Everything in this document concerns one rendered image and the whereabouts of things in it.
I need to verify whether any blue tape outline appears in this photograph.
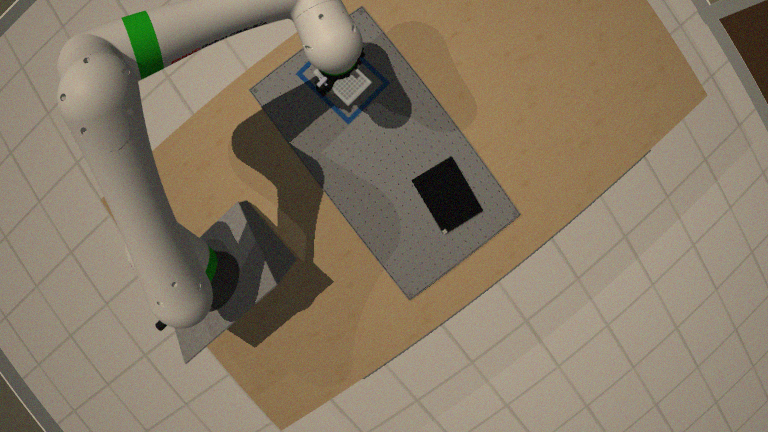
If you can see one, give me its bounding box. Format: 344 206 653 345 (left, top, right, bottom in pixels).
296 57 390 125

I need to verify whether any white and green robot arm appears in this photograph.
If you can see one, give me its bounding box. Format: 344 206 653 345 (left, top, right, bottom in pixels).
57 0 363 331

